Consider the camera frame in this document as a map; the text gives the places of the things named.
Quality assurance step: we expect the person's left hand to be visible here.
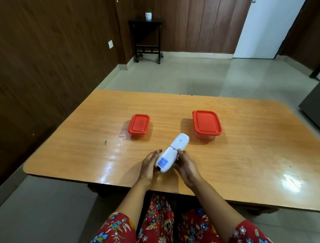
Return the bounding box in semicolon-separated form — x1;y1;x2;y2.
138;149;163;187

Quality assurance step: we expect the person's right hand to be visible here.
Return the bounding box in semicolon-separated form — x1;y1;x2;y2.
173;149;203;189

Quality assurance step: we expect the white handheld device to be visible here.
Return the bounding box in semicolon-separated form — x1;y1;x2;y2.
155;133;190;174

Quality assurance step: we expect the person's left forearm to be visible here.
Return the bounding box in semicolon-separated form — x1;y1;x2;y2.
114;179;152;229

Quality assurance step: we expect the person's right forearm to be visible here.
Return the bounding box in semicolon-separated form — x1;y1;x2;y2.
186;176;247;243

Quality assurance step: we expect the small red-lidded container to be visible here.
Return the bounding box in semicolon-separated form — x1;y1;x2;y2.
127;114;151;138

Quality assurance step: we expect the large red-lidded container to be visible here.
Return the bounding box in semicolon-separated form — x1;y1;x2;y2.
192;110;223;140

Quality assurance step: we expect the red floral garment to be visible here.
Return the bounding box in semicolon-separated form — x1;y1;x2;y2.
89;193;273;243

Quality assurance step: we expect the dark wooden side table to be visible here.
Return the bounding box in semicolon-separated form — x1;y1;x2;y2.
128;20;164;64

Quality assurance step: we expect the dark grey cabinet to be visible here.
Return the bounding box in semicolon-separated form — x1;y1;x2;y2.
298;82;320;129

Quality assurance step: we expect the white door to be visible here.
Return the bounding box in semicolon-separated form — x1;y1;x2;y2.
233;0;306;59

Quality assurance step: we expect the dark furniture leg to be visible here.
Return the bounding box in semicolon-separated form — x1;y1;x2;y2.
309;65;320;81

